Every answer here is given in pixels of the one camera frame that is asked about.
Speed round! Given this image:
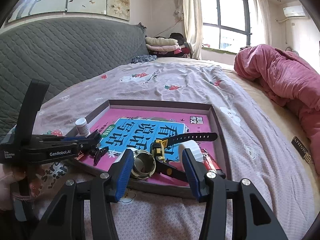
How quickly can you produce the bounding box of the red pink quilt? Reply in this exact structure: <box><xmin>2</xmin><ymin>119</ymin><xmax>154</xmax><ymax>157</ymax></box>
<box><xmin>234</xmin><ymin>44</ymin><xmax>319</xmax><ymax>173</ymax></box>

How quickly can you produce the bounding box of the red black lighter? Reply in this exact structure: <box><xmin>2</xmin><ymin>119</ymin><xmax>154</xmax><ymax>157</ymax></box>
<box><xmin>200</xmin><ymin>148</ymin><xmax>226</xmax><ymax>179</ymax></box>

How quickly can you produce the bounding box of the black spring hair clip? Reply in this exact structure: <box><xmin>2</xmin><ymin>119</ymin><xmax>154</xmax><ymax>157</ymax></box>
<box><xmin>89</xmin><ymin>146</ymin><xmax>109</xmax><ymax>166</ymax></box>

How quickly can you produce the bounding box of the white pill bottle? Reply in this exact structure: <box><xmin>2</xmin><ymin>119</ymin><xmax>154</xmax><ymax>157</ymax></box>
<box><xmin>75</xmin><ymin>118</ymin><xmax>91</xmax><ymax>137</ymax></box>

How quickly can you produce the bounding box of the blue patterned cloth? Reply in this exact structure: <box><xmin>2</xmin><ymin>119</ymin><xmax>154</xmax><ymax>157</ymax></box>
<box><xmin>131</xmin><ymin>55</ymin><xmax>157</xmax><ymax>63</ymax></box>

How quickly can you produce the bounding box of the grey quilted headboard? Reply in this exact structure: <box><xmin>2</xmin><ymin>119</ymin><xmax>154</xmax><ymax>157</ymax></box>
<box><xmin>1</xmin><ymin>17</ymin><xmax>148</xmax><ymax>136</ymax></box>

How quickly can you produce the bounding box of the black yellow digital watch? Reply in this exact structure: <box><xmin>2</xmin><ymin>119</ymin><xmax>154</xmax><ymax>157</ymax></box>
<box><xmin>150</xmin><ymin>132</ymin><xmax>218</xmax><ymax>183</ymax></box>

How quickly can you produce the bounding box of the black gold label tag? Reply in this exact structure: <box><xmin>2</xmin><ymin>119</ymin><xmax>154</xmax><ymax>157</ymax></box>
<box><xmin>291</xmin><ymin>137</ymin><xmax>312</xmax><ymax>164</ymax></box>

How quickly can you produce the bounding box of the window with dark frame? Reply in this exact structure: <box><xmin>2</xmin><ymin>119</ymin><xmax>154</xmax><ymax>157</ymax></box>
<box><xmin>201</xmin><ymin>0</ymin><xmax>252</xmax><ymax>53</ymax></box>

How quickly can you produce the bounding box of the cream curtain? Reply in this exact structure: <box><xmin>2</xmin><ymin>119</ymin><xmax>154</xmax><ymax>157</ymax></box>
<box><xmin>182</xmin><ymin>0</ymin><xmax>203</xmax><ymax>60</ymax></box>

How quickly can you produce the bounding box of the pink children's book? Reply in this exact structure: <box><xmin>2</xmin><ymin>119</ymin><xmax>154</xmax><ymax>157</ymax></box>
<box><xmin>79</xmin><ymin>108</ymin><xmax>214</xmax><ymax>172</ymax></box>

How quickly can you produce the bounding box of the white air conditioner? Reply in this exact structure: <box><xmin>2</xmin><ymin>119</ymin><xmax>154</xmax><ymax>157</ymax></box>
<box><xmin>283</xmin><ymin>5</ymin><xmax>306</xmax><ymax>18</ymax></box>

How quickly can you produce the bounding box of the white ribbed jar lid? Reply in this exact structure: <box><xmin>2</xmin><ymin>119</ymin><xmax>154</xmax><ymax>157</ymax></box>
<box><xmin>178</xmin><ymin>140</ymin><xmax>203</xmax><ymax>164</ymax></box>

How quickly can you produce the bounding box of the grey cardboard box tray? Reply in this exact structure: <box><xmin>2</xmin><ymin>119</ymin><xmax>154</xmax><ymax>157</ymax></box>
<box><xmin>71</xmin><ymin>100</ymin><xmax>231</xmax><ymax>198</ymax></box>

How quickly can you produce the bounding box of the folded clothes stack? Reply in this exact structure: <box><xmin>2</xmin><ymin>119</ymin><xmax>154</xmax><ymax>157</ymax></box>
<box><xmin>145</xmin><ymin>33</ymin><xmax>191</xmax><ymax>58</ymax></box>

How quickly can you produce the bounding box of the person's left hand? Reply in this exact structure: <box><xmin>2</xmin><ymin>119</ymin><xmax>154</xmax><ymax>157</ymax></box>
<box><xmin>1</xmin><ymin>164</ymin><xmax>41</xmax><ymax>211</ymax></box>

